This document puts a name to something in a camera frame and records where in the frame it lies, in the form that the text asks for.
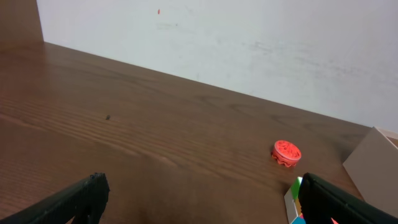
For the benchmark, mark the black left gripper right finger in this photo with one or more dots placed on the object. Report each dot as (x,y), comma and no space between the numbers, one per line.
(347,209)

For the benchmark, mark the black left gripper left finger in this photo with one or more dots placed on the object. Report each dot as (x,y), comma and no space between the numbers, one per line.
(82,202)

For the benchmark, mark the multicoloured block cube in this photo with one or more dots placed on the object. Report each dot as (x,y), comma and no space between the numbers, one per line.
(293,202)

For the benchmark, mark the orange round gear toy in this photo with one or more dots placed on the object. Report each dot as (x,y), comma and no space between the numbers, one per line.
(286,153)

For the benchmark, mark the white cardboard box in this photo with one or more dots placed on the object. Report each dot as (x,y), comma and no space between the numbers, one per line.
(372,167)

